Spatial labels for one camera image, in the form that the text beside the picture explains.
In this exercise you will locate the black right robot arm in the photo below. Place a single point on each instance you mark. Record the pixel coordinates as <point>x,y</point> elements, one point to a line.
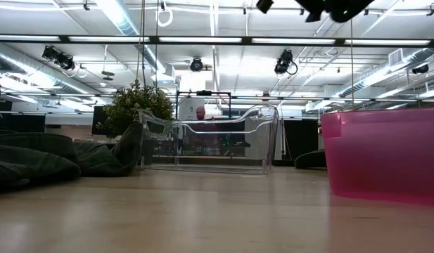
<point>346,8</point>

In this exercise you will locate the person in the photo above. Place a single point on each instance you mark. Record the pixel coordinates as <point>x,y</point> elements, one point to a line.
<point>200,113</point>

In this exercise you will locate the clear plastic bin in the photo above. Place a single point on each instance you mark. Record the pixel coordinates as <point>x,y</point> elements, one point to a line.
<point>259,140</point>

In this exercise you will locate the black background panel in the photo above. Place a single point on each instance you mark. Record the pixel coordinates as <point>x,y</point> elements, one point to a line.
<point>301,140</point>

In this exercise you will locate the small green potted plant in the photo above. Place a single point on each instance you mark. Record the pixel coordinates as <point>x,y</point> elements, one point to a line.
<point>132,105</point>

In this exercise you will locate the red translucent plastic bin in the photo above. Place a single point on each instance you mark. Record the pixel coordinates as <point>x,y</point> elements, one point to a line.
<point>385,154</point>

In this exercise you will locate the black background monitor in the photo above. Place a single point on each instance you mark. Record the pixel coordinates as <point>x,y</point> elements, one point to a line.
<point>100,119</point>

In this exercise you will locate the long black partition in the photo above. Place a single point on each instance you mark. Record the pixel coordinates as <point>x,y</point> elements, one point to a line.
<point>23,123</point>

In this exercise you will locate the black aluminium rig frame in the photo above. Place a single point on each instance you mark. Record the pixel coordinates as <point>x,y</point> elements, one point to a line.
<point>246,40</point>

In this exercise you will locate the black round overhead camera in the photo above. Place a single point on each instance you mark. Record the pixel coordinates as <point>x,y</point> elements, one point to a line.
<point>196,65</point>

